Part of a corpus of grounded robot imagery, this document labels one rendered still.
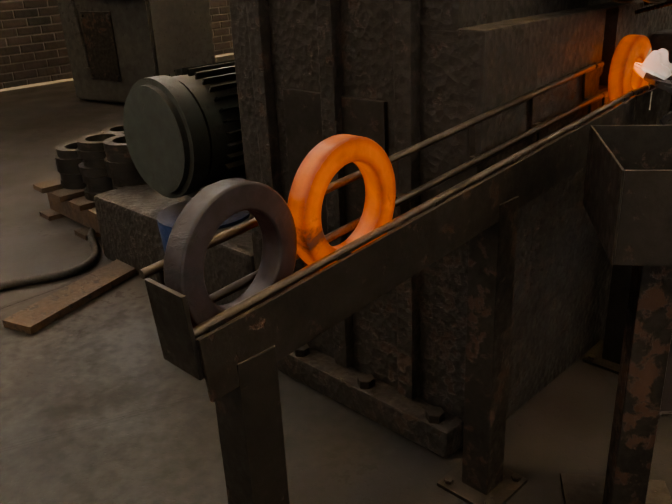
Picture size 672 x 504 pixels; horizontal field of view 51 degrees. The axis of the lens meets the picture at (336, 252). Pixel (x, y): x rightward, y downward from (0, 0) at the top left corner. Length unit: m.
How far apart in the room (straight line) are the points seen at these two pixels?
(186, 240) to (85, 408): 1.16
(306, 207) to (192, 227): 0.17
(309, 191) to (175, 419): 1.00
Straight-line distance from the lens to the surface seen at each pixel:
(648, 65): 1.65
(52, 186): 3.27
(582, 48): 1.59
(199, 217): 0.78
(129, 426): 1.78
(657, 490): 1.59
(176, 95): 2.20
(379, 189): 0.99
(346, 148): 0.92
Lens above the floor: 1.00
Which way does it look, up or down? 23 degrees down
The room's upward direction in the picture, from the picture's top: 3 degrees counter-clockwise
